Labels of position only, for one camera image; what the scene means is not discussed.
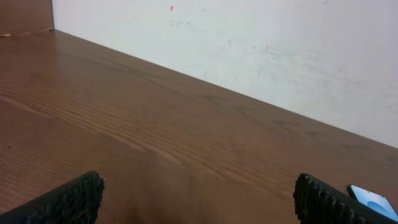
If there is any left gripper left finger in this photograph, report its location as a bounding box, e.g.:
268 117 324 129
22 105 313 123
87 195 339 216
1 171 105 224

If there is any blue Galaxy smartphone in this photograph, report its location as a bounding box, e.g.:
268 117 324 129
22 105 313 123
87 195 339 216
348 185 397 221

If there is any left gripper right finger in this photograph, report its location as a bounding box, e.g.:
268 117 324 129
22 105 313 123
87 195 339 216
293 173 397 224

